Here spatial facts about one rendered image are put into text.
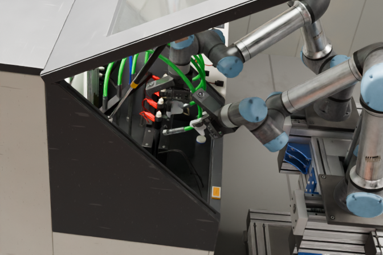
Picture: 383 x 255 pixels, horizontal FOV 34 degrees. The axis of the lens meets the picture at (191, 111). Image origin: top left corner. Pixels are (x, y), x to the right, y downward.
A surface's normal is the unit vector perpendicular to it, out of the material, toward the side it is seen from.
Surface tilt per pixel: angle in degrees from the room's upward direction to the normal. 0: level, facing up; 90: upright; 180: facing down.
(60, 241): 90
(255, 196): 0
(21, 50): 0
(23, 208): 90
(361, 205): 97
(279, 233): 0
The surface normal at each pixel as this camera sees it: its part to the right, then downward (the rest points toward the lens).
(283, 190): 0.11, -0.78
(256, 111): 0.50, -0.16
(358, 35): -0.01, 0.62
